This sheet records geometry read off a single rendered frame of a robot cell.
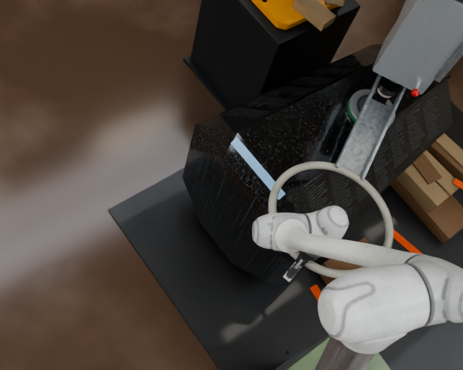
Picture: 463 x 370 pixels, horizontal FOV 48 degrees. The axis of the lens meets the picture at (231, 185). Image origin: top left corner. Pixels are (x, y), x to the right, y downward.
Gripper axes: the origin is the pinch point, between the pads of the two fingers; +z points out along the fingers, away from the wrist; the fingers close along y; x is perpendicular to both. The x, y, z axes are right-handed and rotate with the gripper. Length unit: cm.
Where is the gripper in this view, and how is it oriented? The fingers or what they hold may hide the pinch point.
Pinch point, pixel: (292, 270)
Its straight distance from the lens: 192.9
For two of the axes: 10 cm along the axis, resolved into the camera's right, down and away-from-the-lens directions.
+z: -2.3, 5.3, 8.1
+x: -7.6, -6.2, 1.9
